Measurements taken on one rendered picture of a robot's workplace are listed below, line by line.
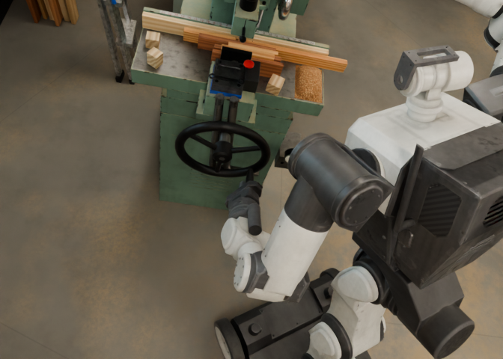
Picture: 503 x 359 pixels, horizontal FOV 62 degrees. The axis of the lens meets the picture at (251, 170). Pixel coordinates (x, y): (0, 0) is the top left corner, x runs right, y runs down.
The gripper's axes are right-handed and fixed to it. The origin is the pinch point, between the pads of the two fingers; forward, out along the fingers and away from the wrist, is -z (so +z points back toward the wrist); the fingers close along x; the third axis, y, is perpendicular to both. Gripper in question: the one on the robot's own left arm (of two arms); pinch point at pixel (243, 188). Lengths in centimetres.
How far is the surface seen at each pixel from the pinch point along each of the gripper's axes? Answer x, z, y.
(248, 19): 32.0, -15.4, 35.1
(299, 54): 36.7, -25.3, 14.8
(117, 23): -25, -97, 60
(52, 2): -56, -137, 91
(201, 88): 7.9, -15.2, 28.8
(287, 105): 24.5, -15.5, 7.1
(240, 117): 13.3, -6.0, 16.9
